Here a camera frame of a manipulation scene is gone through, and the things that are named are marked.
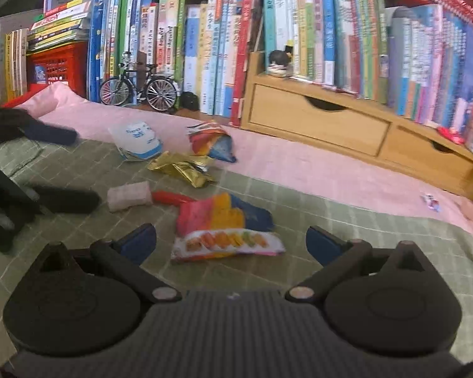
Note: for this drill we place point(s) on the toy bicycle model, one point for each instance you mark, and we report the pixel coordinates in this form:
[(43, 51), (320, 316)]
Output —
[(159, 94)]

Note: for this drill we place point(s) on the green checked blanket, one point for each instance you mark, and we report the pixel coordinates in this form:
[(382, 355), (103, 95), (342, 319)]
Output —
[(339, 212)]

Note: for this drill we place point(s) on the red bed rail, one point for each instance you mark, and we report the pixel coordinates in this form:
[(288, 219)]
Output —
[(19, 98)]

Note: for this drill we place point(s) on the colourful foil snack packet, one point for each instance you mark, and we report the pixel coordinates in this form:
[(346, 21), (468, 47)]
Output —
[(213, 141)]

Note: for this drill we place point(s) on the red sausage stick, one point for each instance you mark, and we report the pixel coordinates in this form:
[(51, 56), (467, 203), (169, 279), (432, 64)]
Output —
[(173, 198)]

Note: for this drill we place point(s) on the stack of flat workbooks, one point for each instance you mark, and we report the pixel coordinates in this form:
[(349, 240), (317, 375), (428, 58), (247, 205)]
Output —
[(59, 27)]

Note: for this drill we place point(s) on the red plastic crate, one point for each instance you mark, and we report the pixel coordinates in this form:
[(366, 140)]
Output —
[(59, 71)]

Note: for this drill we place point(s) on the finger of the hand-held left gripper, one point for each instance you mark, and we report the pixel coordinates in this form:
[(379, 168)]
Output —
[(55, 136), (71, 201)]

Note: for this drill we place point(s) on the white candy print packet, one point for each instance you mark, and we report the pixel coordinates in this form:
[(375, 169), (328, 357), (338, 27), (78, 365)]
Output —
[(228, 244)]

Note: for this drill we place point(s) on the small black-haired figurine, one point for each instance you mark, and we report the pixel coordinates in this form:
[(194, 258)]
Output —
[(280, 63)]

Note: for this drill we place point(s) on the small white box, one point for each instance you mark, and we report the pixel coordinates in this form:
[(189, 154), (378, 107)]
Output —
[(59, 2)]

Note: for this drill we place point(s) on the small red toy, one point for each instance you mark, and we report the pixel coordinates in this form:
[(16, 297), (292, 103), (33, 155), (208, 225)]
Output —
[(451, 136)]

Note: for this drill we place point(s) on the gold foil wrapper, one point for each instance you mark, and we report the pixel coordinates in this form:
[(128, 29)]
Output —
[(185, 169)]

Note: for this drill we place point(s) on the row of children's picture books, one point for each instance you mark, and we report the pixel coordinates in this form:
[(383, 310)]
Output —
[(197, 55)]

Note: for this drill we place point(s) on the white plastic packet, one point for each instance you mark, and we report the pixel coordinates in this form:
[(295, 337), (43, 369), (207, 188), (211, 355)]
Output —
[(136, 141)]

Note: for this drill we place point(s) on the row of pale upright books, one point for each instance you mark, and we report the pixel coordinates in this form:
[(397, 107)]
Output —
[(8, 67)]

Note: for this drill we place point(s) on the pink sponge block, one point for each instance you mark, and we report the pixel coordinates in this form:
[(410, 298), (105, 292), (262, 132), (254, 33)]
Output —
[(128, 196)]

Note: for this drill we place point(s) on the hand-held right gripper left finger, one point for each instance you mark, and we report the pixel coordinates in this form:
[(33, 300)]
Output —
[(140, 242)]

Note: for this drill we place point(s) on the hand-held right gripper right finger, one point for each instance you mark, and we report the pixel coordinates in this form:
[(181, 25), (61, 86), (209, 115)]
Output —
[(322, 242)]

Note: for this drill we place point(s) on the rainbow striped snack packet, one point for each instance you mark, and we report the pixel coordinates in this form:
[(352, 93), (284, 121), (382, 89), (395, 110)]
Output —
[(216, 214)]

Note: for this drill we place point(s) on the row of colourful paperback books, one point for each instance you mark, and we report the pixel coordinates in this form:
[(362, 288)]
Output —
[(358, 39)]

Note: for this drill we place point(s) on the small wrapped candy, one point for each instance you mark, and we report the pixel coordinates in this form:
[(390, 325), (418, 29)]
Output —
[(430, 201)]

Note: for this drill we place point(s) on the wooden drawer organizer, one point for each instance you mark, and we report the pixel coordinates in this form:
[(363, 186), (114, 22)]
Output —
[(319, 126)]

